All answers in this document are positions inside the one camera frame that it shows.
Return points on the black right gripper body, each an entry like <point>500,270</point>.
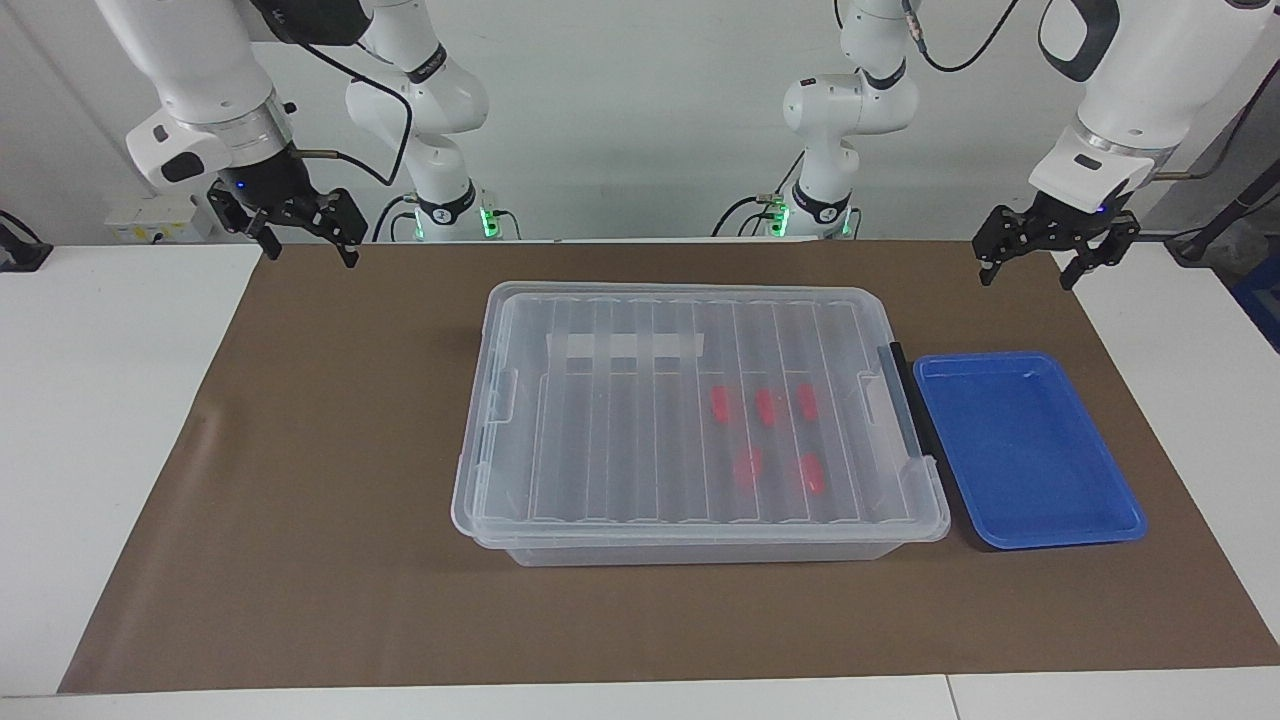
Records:
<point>265,182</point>

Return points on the white power strip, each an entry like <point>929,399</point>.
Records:
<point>150,218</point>

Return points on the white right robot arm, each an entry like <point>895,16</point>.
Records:
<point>200,60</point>

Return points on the clear ribbed plastic lid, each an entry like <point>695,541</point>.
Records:
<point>620,450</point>

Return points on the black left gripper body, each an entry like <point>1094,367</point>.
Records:
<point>1070,215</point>

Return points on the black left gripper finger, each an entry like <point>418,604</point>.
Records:
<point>1115,240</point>
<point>1005,230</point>

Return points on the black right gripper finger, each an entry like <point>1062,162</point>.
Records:
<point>345,225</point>
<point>270,243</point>

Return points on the brown table mat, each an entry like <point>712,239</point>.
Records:
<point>300,500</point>

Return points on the blue plastic tray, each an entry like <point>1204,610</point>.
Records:
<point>1030,460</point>

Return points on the blue bin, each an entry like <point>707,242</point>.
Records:
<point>1262,300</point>

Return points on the red block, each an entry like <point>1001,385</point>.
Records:
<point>721,404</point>
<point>808,402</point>
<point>748,467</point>
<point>812,473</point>
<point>766,408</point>

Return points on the clear plastic storage box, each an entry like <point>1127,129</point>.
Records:
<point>700,553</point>

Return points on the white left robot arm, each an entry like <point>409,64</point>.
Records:
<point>850,105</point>

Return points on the black clamp mount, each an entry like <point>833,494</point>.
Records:
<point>20,250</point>

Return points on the black stand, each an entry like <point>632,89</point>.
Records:
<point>1225,215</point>

